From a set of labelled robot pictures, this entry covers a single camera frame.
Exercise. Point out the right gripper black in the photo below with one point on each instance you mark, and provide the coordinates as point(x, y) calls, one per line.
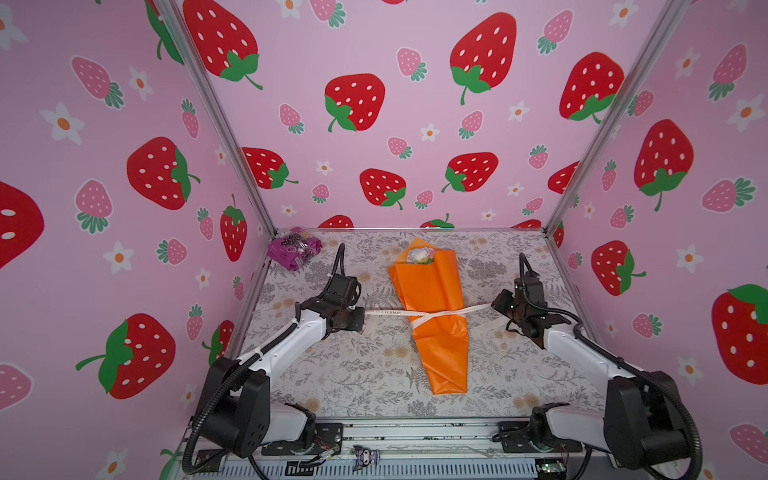
point(503, 296)

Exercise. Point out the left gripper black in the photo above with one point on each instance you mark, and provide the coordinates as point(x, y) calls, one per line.
point(358, 319)

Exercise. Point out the white ribbon strip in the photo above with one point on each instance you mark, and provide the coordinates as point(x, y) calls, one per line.
point(418, 318)

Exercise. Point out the orange wrapping paper sheet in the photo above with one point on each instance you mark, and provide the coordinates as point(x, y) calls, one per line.
point(442, 343)

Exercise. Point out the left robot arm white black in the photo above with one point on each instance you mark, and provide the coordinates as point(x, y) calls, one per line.
point(236, 414)

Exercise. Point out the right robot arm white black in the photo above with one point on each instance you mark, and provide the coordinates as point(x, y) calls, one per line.
point(644, 423)

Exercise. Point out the purple plastic snack bag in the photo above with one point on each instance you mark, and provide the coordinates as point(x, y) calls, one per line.
point(294, 249)

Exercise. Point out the small purple figure charm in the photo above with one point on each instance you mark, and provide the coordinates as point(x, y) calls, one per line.
point(365, 457)

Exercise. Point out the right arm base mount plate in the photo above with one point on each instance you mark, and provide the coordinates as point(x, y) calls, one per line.
point(517, 436)

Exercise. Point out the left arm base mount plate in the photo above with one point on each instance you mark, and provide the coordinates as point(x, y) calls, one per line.
point(322, 437)

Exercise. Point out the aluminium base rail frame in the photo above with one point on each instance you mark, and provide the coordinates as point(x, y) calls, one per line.
point(423, 448)

